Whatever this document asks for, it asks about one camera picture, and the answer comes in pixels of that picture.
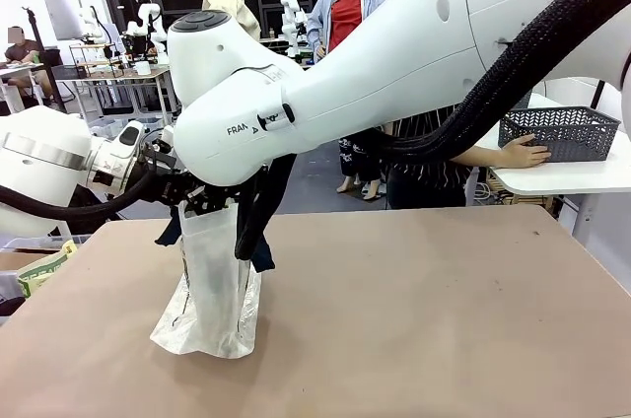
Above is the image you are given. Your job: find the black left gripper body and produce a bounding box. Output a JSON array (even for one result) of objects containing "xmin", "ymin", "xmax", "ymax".
[{"xmin": 149, "ymin": 171, "xmax": 199, "ymax": 211}]

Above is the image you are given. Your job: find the translucent white shopping bag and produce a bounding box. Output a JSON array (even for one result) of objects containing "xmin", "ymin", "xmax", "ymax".
[{"xmin": 150, "ymin": 200, "xmax": 277, "ymax": 359}]

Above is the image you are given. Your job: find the dark grey plastic basket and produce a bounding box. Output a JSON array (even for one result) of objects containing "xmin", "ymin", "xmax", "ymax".
[{"xmin": 497, "ymin": 105, "xmax": 622, "ymax": 164}]

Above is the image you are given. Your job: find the person's left forearm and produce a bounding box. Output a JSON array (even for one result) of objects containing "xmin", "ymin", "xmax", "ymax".
[{"xmin": 453, "ymin": 143, "xmax": 509, "ymax": 167}]

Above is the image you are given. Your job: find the kraft paper bag green print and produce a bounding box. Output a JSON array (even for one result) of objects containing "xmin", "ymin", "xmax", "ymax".
[{"xmin": 17, "ymin": 240, "xmax": 79, "ymax": 299}]

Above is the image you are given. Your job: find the person's left hand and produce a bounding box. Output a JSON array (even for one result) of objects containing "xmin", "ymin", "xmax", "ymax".
[{"xmin": 501, "ymin": 135, "xmax": 553, "ymax": 170}]

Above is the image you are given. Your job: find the wooden background work table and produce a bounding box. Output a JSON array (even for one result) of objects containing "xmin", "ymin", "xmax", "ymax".
[{"xmin": 63, "ymin": 62, "xmax": 174, "ymax": 119}]

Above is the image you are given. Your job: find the clear plastic storage bin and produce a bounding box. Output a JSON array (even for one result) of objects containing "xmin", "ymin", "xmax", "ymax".
[{"xmin": 0, "ymin": 234, "xmax": 93, "ymax": 291}]

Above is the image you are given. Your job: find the brown cardboard box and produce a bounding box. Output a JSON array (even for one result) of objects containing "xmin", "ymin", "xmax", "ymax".
[{"xmin": 0, "ymin": 247, "xmax": 66, "ymax": 272}]

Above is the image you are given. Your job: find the seated background person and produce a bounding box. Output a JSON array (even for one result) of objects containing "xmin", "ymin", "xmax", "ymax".
[{"xmin": 3, "ymin": 26, "xmax": 56, "ymax": 105}]

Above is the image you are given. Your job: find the person's dark striped shirt torso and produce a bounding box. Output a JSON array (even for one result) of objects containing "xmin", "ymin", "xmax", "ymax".
[{"xmin": 386, "ymin": 109, "xmax": 475, "ymax": 211}]

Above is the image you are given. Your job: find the grey board on stand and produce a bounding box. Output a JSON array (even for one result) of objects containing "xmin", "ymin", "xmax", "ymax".
[{"xmin": 41, "ymin": 0, "xmax": 83, "ymax": 41}]

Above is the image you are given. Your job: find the wooden pallet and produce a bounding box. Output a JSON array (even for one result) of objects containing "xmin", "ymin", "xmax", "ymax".
[{"xmin": 485, "ymin": 166, "xmax": 563, "ymax": 207}]

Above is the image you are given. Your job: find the white side table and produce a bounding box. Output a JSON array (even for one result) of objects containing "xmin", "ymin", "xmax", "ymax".
[{"xmin": 471, "ymin": 77, "xmax": 631, "ymax": 238}]

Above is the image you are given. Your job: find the black left arm cable sleeve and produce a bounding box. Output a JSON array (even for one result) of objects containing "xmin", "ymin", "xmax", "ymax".
[{"xmin": 0, "ymin": 169, "xmax": 160, "ymax": 223}]

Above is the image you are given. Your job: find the black arm cable sleeve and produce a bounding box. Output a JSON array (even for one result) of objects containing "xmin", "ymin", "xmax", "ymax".
[
  {"xmin": 0, "ymin": 169, "xmax": 160, "ymax": 223},
  {"xmin": 235, "ymin": 0, "xmax": 631, "ymax": 262}
]

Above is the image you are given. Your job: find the black right arm cable sleeve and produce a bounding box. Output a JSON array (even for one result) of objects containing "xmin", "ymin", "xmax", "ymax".
[{"xmin": 235, "ymin": 0, "xmax": 631, "ymax": 262}]

